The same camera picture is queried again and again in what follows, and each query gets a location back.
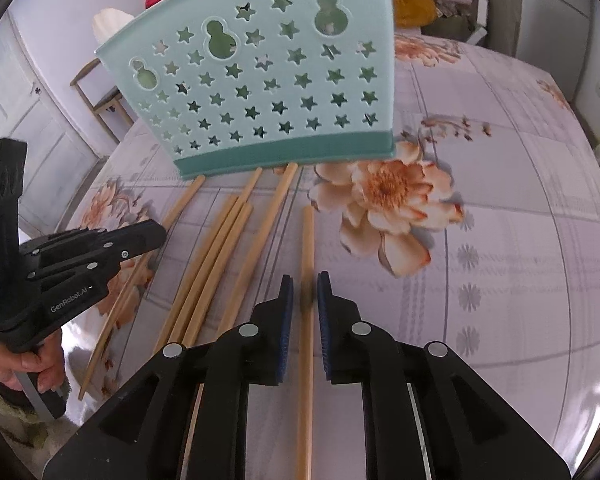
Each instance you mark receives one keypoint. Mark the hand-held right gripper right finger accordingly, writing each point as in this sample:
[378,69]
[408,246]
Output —
[325,325]

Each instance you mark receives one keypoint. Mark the person's left hand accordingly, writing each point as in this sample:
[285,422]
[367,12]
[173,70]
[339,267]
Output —
[5,367]

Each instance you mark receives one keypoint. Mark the single wooden chopstick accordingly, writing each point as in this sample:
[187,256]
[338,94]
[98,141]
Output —
[307,250]

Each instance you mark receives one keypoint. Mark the white foam board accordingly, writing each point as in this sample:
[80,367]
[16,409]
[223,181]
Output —
[477,17]

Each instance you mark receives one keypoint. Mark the mint green utensil basket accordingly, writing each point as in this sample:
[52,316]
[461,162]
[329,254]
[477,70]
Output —
[300,155]

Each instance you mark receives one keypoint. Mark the grey refrigerator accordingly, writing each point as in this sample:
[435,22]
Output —
[555,20]

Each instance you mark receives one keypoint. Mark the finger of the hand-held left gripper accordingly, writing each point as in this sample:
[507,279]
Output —
[80,270]
[130,237]

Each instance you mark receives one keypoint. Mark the wooden chair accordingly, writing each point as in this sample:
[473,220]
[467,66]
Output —
[105,100]

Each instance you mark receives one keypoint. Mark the group of wooden chopsticks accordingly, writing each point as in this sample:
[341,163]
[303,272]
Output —
[268,225]

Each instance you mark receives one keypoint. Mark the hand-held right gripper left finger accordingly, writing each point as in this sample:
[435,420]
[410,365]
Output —
[286,320]

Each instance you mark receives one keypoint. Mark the person's left forearm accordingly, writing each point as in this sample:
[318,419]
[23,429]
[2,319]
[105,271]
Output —
[10,415]

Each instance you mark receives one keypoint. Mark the floral tablecloth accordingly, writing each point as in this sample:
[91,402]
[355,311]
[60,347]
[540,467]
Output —
[505,210]

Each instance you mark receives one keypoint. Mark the dark green bag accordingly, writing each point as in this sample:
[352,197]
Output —
[452,22]

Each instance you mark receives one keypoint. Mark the white panelled door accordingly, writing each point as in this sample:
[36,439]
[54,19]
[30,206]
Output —
[35,125]

